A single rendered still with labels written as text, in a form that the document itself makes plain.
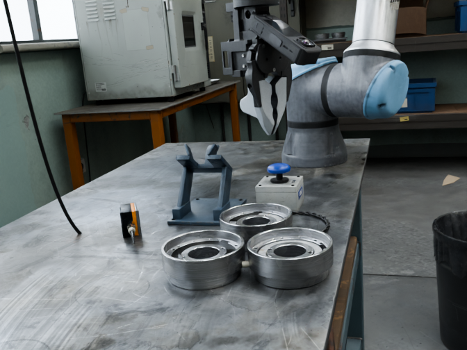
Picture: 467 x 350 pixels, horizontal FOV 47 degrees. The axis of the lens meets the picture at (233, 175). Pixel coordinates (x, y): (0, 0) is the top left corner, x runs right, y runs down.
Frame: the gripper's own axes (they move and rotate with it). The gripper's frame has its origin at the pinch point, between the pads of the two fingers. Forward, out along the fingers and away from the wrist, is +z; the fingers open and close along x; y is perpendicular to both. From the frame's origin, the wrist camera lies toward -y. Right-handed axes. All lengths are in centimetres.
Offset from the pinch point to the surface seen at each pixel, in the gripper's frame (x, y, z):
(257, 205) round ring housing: 6.9, -2.2, 11.0
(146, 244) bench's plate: 21.6, 7.1, 14.7
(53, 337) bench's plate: 42.9, -7.4, 14.8
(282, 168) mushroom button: -2.5, 0.9, 7.5
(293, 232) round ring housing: 11.9, -13.9, 11.3
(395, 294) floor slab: -121, 52, 94
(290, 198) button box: -1.6, -1.4, 12.2
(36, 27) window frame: -64, 233, -29
